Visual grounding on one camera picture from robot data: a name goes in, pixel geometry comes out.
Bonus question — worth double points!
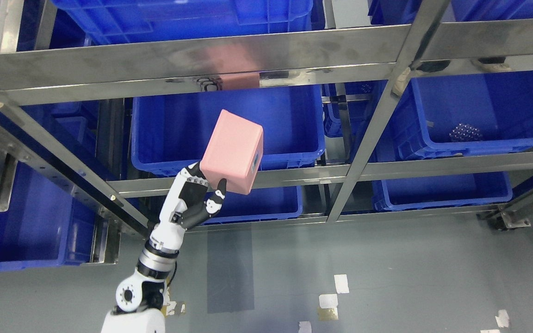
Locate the blue right shelf bin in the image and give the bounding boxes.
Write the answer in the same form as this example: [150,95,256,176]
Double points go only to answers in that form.
[375,71,533,162]

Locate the blue lower middle bin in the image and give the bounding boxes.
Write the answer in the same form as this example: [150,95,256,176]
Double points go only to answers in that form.
[202,187,303,226]

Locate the steel shelf rack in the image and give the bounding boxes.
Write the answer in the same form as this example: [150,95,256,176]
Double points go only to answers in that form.
[0,0,533,264]

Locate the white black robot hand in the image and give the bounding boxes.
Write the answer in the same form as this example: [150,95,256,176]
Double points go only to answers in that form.
[145,162,228,259]

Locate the blue shelf bin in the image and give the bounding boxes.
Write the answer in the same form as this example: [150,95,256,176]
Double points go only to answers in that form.
[131,85,325,177]
[375,71,533,162]
[54,0,314,45]

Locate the blue lower right bin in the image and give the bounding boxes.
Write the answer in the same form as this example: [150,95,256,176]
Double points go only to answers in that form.
[372,172,513,211]

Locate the pink plastic storage box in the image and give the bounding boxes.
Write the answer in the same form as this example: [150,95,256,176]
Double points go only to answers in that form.
[199,109,264,195]

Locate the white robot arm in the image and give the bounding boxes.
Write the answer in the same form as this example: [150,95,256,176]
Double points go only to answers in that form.
[101,242,179,333]

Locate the blue middle shelf bin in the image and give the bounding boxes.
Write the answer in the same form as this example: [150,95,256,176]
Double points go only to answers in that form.
[131,85,325,177]

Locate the blue top shelf bin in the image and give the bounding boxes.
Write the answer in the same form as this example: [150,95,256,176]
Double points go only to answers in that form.
[54,0,314,45]

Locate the blue left large bin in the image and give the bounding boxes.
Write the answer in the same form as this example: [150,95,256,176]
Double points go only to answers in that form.
[0,164,95,271]

